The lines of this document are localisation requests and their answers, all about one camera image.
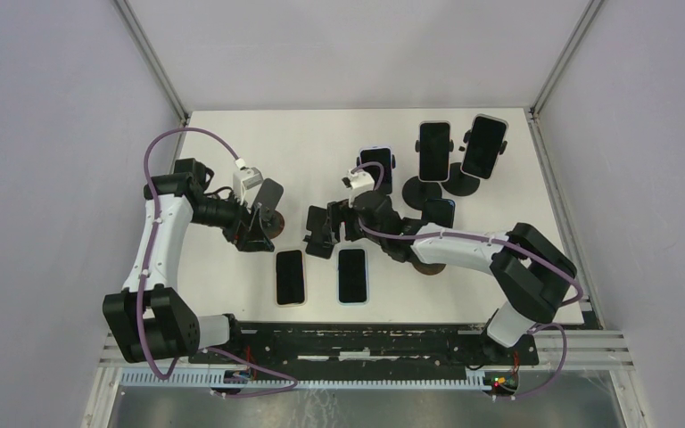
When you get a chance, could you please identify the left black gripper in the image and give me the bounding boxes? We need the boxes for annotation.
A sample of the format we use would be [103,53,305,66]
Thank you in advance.
[190,186,275,252]

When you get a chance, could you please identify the black folding phone stand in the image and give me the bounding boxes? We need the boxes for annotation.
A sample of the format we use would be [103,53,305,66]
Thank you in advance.
[303,206,339,259]

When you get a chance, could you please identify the wooden base phone stand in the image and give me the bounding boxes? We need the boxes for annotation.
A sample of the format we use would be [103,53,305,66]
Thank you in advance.
[254,178,285,239]

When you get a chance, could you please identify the cream cased phone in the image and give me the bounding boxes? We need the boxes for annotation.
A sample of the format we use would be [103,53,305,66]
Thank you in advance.
[275,250,306,306]

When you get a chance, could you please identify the light blue cased phone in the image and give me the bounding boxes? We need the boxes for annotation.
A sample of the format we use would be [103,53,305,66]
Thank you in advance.
[337,248,368,305]

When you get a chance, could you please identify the black round clamp stand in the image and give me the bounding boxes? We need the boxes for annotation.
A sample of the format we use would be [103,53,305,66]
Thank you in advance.
[356,149,397,181]

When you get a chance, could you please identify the lilac cased phone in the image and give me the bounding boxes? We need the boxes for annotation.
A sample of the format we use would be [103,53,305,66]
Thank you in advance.
[357,146,395,195]

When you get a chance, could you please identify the white cased phone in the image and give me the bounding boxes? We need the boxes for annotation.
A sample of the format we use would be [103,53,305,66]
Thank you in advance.
[417,121,453,183]

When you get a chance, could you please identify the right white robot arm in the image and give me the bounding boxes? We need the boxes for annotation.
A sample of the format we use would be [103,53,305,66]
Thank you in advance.
[304,191,583,364]

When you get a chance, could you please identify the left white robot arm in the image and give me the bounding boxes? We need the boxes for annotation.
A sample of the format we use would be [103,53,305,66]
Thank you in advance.
[103,158,285,364]

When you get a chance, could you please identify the dark phone on wooden stand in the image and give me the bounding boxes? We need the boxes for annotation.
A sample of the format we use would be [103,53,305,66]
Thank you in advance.
[421,198,456,228]

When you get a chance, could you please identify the phone on far right stand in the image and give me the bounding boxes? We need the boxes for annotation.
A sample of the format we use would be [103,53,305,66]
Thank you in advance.
[460,114,508,179]

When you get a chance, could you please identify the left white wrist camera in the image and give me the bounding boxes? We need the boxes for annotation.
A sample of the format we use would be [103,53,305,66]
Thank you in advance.
[233,158,264,207]

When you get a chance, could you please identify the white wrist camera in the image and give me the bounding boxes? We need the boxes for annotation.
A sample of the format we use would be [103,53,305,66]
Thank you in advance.
[233,158,264,207]
[342,167,376,207]

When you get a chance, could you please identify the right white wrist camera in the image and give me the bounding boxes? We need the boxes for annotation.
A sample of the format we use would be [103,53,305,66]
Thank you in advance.
[342,167,376,207]

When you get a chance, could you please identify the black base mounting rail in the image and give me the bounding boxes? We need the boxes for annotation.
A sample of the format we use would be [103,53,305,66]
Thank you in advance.
[188,321,540,384]

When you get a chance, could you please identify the white slotted cable duct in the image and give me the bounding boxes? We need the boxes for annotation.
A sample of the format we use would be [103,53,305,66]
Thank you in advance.
[119,366,503,391]

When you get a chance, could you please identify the aluminium frame post left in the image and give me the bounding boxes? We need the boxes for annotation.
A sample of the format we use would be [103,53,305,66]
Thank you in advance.
[111,0,190,124]

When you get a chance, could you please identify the aluminium frame post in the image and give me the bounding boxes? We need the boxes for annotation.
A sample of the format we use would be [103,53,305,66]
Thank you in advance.
[111,0,190,124]
[529,0,607,117]

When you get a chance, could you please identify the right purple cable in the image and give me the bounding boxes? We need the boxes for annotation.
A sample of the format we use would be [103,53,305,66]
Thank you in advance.
[351,162,585,400]

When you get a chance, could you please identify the aluminium frame post right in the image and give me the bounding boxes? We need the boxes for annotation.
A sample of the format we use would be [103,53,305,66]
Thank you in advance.
[529,0,607,117]

